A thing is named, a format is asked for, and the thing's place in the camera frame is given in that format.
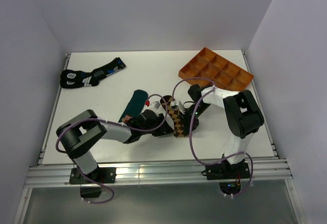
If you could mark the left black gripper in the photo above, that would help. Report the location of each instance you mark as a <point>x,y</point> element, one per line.
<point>163,129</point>

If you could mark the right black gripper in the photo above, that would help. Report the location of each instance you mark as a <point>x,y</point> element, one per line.
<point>187,121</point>

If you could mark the brown argyle sock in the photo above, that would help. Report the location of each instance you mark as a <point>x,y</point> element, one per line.
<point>175,116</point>

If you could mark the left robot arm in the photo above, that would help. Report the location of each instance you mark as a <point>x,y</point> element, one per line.
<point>79,134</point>

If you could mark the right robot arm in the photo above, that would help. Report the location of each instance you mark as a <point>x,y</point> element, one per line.
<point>244,119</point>

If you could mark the dark teal sock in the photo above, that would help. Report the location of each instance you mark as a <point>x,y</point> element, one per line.
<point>135,105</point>

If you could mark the orange compartment tray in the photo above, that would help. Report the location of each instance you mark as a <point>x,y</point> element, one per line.
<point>209,66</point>

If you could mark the black blue sports sock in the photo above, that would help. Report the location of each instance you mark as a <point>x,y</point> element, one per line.
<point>70,79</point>

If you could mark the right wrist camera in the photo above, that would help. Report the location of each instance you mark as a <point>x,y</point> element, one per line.
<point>177,106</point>

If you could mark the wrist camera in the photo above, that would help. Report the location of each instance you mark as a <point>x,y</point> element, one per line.
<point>156,107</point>
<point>177,106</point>

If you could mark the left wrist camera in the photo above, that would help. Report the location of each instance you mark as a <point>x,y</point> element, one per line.
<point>156,107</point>

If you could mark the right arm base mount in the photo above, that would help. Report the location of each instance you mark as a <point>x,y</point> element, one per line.
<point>224,173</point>

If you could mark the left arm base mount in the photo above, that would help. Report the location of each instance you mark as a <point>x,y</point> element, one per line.
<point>100,176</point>

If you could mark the aluminium front rail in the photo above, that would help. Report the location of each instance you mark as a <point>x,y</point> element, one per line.
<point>174,172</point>

